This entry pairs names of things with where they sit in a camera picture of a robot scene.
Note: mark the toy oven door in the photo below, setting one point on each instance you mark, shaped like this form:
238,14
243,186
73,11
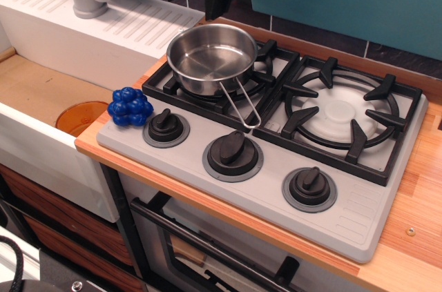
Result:
198,252

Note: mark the stainless steel pan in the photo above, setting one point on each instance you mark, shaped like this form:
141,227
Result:
214,59

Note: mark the black stove knob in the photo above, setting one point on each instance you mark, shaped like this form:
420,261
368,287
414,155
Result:
233,158
309,190
166,130

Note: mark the grey toy stove top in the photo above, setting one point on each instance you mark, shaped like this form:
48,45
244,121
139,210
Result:
351,227

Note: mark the black oven door handle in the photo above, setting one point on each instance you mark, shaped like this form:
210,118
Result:
153,211

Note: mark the orange plastic cup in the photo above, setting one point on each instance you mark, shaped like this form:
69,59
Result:
77,118

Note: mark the black left burner grate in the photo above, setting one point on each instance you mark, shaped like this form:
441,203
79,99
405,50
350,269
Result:
267,71

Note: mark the blue toy blueberry cluster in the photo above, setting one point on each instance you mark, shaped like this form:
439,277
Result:
129,107

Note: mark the black left stove knob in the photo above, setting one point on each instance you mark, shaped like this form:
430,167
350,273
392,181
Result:
166,130

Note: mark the black right stove knob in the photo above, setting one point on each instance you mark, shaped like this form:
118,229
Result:
309,190

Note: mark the black middle stove knob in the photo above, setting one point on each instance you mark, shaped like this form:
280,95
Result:
233,158

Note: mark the white toy sink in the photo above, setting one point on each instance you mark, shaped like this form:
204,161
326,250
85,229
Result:
52,60

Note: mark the black burner grate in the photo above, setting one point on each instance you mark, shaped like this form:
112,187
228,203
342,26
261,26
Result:
355,122
267,71

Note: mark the black right burner grate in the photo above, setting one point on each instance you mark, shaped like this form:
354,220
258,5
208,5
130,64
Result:
355,122

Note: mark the wooden drawer front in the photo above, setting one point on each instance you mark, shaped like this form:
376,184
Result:
78,238

